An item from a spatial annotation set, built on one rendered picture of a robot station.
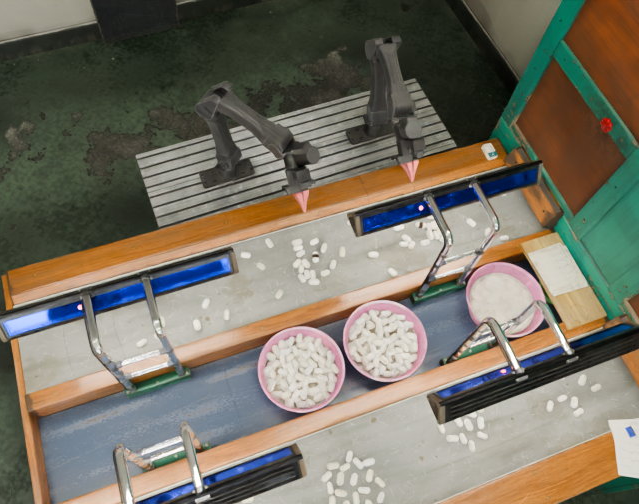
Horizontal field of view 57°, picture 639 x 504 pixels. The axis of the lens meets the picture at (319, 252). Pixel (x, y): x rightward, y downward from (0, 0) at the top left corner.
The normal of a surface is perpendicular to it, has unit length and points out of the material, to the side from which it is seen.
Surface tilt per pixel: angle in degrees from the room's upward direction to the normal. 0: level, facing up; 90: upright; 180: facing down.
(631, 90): 90
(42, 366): 0
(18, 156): 0
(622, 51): 90
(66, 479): 0
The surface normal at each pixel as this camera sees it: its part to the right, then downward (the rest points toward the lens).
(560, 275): 0.07, -0.45
